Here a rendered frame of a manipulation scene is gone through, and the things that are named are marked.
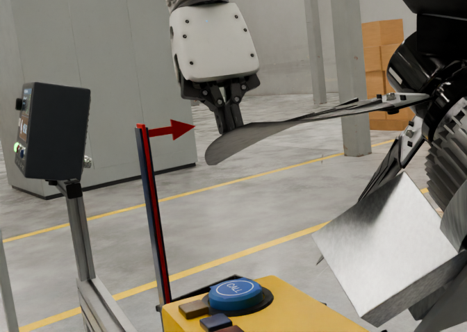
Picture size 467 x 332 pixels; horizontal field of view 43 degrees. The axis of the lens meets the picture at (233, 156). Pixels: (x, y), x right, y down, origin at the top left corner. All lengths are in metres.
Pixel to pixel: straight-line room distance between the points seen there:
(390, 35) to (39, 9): 5.06
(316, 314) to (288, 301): 0.03
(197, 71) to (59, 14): 6.19
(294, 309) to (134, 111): 6.76
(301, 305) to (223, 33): 0.42
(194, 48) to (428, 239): 0.37
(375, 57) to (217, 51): 8.45
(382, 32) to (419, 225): 8.43
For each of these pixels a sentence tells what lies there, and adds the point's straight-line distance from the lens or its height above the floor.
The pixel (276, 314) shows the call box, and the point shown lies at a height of 1.07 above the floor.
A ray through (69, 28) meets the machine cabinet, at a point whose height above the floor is 1.81.
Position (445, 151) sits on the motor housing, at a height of 1.12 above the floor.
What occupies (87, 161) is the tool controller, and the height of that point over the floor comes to 1.08.
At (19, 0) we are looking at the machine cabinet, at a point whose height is 2.13.
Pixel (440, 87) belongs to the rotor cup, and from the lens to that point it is 0.84.
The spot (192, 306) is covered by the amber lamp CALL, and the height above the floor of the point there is 1.08.
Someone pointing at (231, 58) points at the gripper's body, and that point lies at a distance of 0.75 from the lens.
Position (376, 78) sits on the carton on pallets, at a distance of 9.23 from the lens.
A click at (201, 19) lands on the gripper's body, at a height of 1.30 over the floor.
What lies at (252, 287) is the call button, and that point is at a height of 1.08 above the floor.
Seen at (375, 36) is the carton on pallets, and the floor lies 1.37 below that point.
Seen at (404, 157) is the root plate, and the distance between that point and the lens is 0.91.
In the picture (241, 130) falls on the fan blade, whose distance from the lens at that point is 0.66.
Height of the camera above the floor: 1.25
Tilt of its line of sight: 9 degrees down
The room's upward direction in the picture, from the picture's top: 7 degrees counter-clockwise
